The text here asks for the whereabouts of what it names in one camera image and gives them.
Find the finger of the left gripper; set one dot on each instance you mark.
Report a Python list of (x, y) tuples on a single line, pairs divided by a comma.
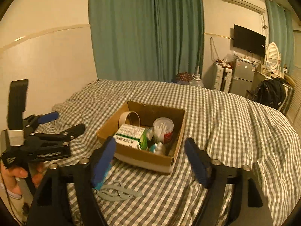
[(66, 135), (42, 119)]

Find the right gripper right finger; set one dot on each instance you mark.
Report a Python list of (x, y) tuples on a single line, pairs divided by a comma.
[(248, 205)]

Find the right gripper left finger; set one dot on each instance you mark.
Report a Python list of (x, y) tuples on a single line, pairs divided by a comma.
[(50, 204)]

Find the tape roll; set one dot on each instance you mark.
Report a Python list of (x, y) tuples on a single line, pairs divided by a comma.
[(129, 117)]

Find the white green medicine box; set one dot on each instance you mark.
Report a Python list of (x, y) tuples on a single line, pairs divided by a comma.
[(131, 136)]

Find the clear cotton swab jar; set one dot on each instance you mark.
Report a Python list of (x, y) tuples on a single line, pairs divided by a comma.
[(163, 130)]

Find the person left hand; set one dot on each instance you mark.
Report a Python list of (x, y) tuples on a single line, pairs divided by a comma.
[(10, 175)]

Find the cardboard box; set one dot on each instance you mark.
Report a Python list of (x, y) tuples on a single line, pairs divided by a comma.
[(147, 136)]

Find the black backpack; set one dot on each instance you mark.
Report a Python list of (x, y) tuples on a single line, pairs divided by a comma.
[(271, 93)]

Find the green curtain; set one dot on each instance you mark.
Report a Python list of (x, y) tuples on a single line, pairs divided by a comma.
[(151, 40)]

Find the brown patterned cushion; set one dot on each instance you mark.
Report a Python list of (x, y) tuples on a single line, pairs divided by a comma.
[(183, 77)]

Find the grey mini fridge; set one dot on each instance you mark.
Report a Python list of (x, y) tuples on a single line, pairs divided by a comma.
[(242, 77)]

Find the white suitcase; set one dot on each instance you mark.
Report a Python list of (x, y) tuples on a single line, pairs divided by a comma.
[(222, 77)]

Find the clear water jug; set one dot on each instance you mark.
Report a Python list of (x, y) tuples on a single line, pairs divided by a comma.
[(196, 81)]

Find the white oval vanity mirror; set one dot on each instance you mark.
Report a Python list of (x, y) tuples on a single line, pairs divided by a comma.
[(272, 56)]

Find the teal window curtain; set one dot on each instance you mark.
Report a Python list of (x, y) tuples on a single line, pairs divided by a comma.
[(281, 32)]

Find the black wall television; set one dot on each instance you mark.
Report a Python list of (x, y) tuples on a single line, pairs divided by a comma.
[(249, 40)]

